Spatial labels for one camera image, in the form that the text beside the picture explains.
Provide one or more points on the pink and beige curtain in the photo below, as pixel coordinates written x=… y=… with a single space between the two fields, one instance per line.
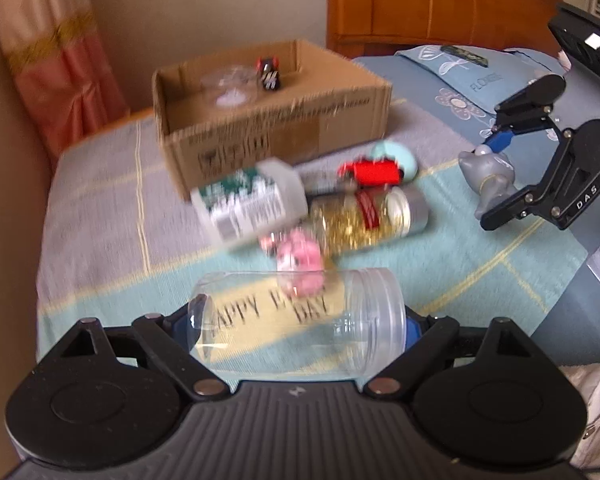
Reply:
x=50 y=60

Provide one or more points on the mint green round case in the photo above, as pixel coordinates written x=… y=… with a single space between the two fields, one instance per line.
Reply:
x=397 y=157

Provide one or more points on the cardboard box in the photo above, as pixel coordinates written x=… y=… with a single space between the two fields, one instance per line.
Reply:
x=260 y=115

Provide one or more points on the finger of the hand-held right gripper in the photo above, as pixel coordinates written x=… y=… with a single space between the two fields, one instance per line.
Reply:
x=510 y=207
x=502 y=139

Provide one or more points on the clear round plastic container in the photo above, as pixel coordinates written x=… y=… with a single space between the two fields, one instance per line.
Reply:
x=230 y=85

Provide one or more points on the gold glitter bottle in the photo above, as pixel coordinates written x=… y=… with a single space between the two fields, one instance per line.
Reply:
x=365 y=217

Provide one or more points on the clear plastic jar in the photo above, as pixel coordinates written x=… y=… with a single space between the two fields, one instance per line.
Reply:
x=300 y=322

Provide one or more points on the black and red toy car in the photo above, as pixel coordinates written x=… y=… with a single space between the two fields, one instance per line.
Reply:
x=268 y=74

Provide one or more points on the grey animal figurine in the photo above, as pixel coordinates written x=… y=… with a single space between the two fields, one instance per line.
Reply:
x=490 y=172

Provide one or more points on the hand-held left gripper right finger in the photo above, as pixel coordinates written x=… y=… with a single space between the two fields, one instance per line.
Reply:
x=413 y=331

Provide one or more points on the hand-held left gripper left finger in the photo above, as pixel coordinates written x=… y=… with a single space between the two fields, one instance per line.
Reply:
x=179 y=327

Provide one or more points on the wooden headboard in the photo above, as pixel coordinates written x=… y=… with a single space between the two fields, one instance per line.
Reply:
x=430 y=5

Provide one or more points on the white bottle with green label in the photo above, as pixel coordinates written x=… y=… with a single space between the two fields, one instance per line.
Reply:
x=250 y=202

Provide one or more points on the person's beige clothing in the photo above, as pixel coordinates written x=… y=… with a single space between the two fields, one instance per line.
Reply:
x=597 y=410

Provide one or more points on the plaid bed blanket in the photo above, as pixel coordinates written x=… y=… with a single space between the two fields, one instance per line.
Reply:
x=105 y=220

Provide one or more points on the pink pig toy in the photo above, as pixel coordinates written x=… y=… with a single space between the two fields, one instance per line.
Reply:
x=297 y=255

